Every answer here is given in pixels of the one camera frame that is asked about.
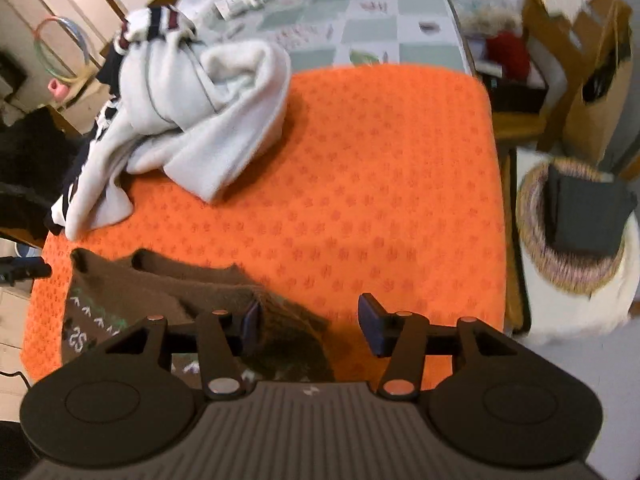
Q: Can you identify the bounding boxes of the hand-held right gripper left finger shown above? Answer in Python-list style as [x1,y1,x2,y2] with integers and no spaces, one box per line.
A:
[106,301,262,401]

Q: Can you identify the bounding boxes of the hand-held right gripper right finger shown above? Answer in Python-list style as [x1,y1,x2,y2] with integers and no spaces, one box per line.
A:
[358,293,506,401]

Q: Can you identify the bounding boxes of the brown patterned knit sweater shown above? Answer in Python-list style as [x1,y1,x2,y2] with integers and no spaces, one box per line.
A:
[61,248,336,382]

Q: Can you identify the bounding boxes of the white fleece striped garment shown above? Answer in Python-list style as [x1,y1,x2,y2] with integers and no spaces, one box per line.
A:
[46,5,293,241]

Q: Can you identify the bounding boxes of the orange patterned blanket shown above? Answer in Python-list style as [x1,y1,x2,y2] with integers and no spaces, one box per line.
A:
[20,64,507,384]

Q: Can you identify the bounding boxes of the round woven stool cushion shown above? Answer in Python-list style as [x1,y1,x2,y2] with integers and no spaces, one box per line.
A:
[516,156,632,295]

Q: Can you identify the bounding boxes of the white round stool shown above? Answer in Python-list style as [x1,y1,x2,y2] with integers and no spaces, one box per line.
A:
[515,147,636,346]

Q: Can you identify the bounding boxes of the dark grey folded cloth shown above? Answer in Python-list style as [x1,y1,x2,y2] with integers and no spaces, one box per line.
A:
[544,164,633,257]

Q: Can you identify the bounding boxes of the black cloth pile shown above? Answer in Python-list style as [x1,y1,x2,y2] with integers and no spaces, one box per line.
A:
[0,108,81,241]

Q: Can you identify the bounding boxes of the checkered floral tablecloth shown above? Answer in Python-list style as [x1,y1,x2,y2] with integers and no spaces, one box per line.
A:
[175,0,473,77]

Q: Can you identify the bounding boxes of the red plush toy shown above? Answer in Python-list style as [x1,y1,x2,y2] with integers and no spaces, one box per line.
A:
[486,31,531,81]

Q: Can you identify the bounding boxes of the colourful hula hoop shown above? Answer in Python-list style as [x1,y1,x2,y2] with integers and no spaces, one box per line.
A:
[33,16,95,85]

